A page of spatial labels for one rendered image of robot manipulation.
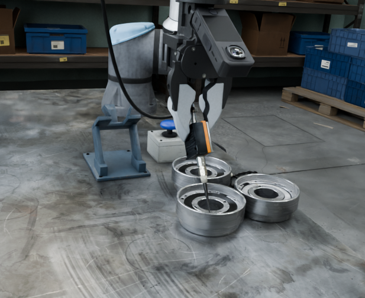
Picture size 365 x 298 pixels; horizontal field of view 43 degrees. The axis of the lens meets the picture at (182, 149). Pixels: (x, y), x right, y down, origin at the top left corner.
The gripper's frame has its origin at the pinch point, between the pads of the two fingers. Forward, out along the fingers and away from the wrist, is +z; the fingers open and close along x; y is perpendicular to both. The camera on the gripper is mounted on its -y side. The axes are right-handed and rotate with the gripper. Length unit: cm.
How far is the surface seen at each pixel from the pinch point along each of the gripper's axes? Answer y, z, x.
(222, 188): -0.4, 9.6, -5.2
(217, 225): -8.7, 10.8, -0.3
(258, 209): -6.1, 10.7, -8.6
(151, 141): 24.7, 10.2, -1.9
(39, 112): 60, 13, 16
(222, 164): 9.0, 9.7, -10.2
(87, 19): 402, 24, -68
